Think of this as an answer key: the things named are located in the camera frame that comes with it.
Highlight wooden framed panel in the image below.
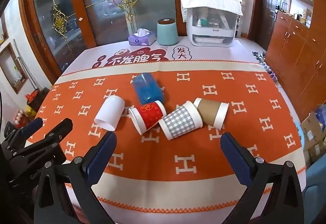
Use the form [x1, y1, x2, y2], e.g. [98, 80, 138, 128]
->
[0, 42, 28, 94]

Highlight white printed table mat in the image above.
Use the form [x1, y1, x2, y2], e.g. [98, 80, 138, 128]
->
[55, 35, 267, 79]

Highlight grey plaid paper cup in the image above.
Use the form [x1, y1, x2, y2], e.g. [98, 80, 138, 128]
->
[159, 101, 203, 141]

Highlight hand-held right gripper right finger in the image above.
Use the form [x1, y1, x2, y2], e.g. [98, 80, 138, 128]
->
[220, 132, 305, 224]

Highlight cardboard box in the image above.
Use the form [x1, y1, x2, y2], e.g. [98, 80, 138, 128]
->
[301, 111, 326, 163]

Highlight row of shoes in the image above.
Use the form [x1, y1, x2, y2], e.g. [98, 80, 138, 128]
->
[252, 51, 279, 82]

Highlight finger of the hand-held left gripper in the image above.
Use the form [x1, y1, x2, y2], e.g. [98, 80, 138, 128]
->
[10, 118, 74, 161]
[4, 117, 44, 150]

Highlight plain white paper cup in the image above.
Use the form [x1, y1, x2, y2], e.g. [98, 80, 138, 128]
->
[94, 95, 125, 131]

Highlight blue upholstered seat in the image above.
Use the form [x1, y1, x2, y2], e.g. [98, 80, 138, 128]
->
[304, 159, 326, 217]

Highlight purple tissue box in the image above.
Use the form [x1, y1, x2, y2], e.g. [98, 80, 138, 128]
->
[128, 28, 156, 46]

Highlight red patterned paper cup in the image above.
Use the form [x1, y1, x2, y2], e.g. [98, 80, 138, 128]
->
[128, 100, 167, 135]

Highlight white plastic storage box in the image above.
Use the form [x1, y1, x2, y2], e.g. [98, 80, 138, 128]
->
[187, 6, 241, 47]

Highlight teal jar with brown lid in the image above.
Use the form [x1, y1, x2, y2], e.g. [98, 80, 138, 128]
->
[156, 18, 178, 46]

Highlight glass door with gold ornaments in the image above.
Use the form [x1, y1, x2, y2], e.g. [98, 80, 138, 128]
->
[19, 0, 179, 84]

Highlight orange patterned tablecloth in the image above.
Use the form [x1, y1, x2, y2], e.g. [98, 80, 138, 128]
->
[25, 62, 307, 224]

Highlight wooden cabinet with shelves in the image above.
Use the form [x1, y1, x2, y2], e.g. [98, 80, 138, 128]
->
[266, 0, 326, 122]

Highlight dark wooden door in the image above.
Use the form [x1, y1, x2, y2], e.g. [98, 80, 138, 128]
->
[262, 0, 282, 51]

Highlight red and yellow bags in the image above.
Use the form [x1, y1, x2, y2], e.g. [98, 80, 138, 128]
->
[14, 88, 42, 126]

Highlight blue translucent plastic cup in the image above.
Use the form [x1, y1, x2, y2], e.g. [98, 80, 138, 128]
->
[132, 73, 164, 107]

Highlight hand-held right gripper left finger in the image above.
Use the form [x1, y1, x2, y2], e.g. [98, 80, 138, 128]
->
[34, 132, 118, 224]

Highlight brown sleeve paper cup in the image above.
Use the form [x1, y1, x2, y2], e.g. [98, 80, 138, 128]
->
[193, 97, 229, 131]

